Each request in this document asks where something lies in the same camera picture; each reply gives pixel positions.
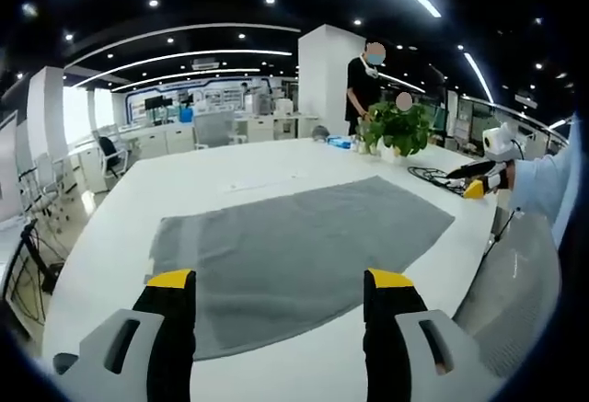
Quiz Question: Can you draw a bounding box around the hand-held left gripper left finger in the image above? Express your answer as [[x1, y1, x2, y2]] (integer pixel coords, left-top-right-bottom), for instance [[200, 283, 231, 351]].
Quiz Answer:
[[52, 268, 197, 402]]

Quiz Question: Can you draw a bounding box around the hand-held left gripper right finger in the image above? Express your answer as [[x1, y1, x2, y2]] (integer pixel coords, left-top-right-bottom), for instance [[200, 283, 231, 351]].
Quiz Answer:
[[362, 268, 502, 402]]

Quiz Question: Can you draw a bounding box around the grey towel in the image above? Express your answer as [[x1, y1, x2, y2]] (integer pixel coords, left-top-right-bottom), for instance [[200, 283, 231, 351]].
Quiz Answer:
[[143, 174, 456, 362]]

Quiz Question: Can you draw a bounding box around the green potted plant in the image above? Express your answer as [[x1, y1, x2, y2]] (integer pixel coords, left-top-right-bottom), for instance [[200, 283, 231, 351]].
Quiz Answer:
[[354, 100, 436, 159]]

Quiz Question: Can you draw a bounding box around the grey mesh office chair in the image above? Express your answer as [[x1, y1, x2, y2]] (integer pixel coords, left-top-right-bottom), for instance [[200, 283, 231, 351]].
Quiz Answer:
[[450, 203, 563, 380]]

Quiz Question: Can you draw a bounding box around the white table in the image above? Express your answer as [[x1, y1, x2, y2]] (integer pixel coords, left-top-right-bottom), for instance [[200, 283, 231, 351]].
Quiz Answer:
[[40, 137, 512, 402]]

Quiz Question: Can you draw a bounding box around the white pillar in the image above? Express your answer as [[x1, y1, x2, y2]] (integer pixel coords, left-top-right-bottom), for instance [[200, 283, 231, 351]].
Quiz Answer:
[[296, 23, 365, 140]]

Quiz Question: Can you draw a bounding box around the black office chair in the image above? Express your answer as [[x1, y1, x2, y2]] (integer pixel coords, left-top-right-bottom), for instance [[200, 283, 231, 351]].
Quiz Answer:
[[91, 128, 131, 180]]

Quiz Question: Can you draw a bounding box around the white office chair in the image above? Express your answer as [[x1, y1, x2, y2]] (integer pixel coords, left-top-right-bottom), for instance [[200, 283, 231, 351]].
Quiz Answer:
[[17, 151, 77, 219]]

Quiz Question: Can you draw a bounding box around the white office counter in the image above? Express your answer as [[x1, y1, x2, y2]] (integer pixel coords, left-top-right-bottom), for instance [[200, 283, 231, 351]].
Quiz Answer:
[[117, 121, 197, 160]]

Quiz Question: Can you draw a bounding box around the black coiled cable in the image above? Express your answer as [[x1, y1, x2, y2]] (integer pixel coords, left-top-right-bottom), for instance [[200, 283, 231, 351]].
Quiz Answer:
[[407, 165, 466, 191]]

